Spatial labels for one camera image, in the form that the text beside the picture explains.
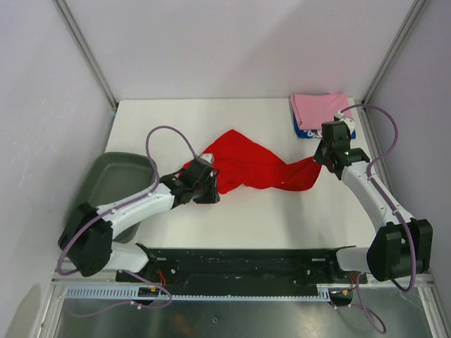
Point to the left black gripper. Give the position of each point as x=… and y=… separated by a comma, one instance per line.
x=213, y=196

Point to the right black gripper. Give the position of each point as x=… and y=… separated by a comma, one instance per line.
x=318, y=156

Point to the red t shirt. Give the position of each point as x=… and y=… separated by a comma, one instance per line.
x=241, y=161

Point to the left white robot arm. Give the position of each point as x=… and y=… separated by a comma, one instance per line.
x=89, y=238

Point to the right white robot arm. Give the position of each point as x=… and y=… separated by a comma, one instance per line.
x=402, y=245

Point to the folded blue printed t shirt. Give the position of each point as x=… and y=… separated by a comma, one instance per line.
x=306, y=132

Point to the folded pink t shirt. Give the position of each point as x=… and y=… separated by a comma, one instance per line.
x=334, y=99

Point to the dark green plastic bin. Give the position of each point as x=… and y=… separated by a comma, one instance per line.
x=112, y=177

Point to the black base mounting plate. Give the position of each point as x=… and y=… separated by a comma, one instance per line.
x=245, y=271

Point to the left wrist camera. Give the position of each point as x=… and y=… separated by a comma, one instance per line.
x=209, y=158

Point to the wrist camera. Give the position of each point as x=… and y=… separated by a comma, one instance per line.
x=209, y=158
x=349, y=121

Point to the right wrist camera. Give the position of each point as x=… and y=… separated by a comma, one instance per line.
x=349, y=121

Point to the right aluminium table rail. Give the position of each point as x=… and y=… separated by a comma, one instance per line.
x=372, y=176

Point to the grey slotted cable duct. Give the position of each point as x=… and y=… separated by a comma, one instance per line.
x=147, y=293

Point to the right aluminium frame post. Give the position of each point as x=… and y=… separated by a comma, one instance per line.
x=406, y=29

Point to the aluminium frame post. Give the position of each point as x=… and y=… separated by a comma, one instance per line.
x=406, y=29
x=81, y=43

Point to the left aluminium frame post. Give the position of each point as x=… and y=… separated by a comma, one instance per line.
x=81, y=43

